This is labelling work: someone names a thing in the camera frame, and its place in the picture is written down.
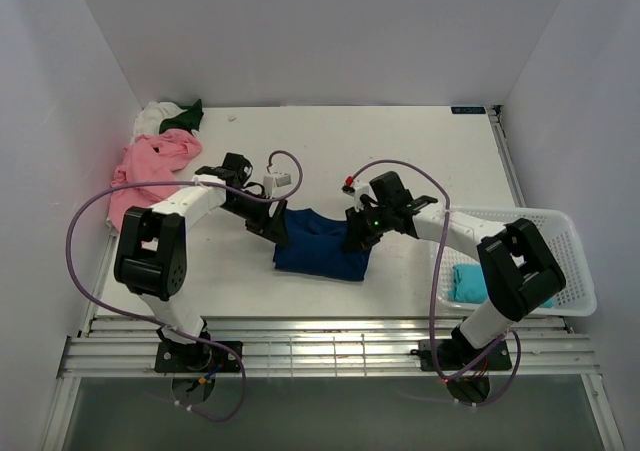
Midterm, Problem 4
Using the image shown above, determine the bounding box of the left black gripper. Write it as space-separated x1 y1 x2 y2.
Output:
220 191 291 248

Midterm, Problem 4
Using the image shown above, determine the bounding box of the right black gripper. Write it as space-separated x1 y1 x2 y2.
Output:
342 202 393 252

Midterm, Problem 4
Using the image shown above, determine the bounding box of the navy blue printed t-shirt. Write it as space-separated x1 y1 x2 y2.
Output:
273 209 371 282

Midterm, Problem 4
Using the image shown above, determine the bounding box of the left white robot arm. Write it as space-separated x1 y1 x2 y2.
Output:
114 153 291 371

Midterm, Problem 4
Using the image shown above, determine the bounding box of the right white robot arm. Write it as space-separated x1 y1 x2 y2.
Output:
342 171 566 370

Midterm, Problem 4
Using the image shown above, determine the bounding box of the dark green t-shirt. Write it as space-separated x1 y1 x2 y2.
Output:
159 99 204 134

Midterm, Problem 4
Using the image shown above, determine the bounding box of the pink t-shirt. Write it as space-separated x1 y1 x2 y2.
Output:
108 129 202 232

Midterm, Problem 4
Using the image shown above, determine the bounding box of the rolled turquoise t-shirt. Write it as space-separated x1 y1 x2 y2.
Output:
451 263 556 308

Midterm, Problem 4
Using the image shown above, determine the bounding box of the white t-shirt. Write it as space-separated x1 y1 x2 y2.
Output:
133 102 183 137

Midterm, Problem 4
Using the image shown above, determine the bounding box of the blue label sticker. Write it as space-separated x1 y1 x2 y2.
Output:
450 106 486 115

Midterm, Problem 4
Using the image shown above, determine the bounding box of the white plastic basket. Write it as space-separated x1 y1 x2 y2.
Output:
437 206 597 317

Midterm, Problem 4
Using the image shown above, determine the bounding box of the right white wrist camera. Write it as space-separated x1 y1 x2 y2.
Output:
342 176 371 212

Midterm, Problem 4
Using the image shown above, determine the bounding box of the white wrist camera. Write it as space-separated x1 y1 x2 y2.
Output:
262 172 292 198
342 176 371 212

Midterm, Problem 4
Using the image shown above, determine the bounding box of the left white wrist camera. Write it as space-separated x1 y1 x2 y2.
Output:
262 172 292 198

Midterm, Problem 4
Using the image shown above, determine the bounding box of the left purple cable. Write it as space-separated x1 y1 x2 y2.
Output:
66 150 304 424

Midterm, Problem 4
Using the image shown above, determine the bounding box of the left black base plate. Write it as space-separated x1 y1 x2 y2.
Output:
153 341 240 374

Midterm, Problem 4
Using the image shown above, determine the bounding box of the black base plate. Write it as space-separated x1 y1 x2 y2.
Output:
410 338 513 373
153 341 240 374

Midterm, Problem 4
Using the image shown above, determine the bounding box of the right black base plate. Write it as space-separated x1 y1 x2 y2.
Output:
410 338 513 373

